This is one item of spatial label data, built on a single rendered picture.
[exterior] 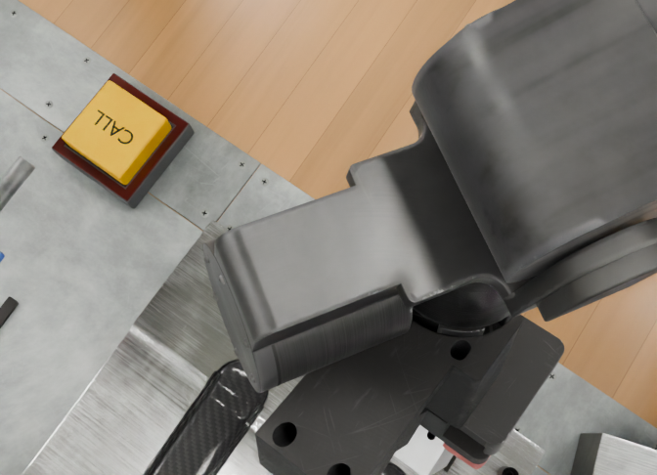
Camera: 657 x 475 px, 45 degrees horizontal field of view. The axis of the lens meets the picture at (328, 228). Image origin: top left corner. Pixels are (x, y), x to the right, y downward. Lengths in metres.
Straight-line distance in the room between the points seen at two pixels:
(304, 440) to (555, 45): 0.16
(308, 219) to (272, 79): 0.42
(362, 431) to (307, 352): 0.05
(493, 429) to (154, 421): 0.24
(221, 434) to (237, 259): 0.29
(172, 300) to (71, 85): 0.25
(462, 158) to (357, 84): 0.44
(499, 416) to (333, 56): 0.39
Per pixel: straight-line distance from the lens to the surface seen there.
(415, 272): 0.25
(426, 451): 0.45
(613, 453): 0.57
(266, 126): 0.65
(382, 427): 0.30
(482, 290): 0.29
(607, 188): 0.21
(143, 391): 0.53
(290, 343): 0.26
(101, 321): 0.64
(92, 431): 0.54
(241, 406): 0.52
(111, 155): 0.63
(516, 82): 0.22
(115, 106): 0.64
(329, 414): 0.30
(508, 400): 0.37
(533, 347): 0.39
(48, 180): 0.68
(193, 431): 0.53
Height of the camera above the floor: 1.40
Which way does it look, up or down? 75 degrees down
